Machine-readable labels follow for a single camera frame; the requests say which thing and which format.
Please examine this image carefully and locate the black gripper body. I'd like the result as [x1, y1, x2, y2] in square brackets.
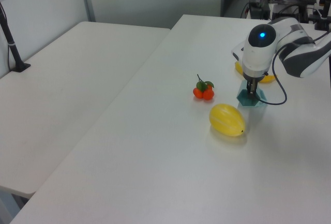
[245, 76, 262, 86]

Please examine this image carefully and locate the light blue faceted mug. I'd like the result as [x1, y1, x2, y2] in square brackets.
[237, 80, 267, 109]

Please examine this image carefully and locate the yellow toy banana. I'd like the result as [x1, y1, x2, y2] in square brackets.
[234, 62, 278, 84]

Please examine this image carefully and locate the yellow toy melon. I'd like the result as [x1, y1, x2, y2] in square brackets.
[208, 103, 246, 137]

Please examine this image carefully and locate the orange toy fruit cluster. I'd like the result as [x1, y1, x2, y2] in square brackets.
[192, 73, 215, 101]

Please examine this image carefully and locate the black electronics box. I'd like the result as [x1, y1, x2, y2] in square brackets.
[247, 0, 271, 21]

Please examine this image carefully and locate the black clamp stand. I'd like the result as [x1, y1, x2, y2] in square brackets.
[313, 0, 331, 31]

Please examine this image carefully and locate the white side table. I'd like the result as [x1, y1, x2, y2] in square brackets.
[0, 21, 171, 199]

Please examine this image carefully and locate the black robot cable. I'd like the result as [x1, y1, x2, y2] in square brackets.
[258, 31, 331, 106]

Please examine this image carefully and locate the black camera pole with base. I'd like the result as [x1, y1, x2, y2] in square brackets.
[0, 1, 32, 73]

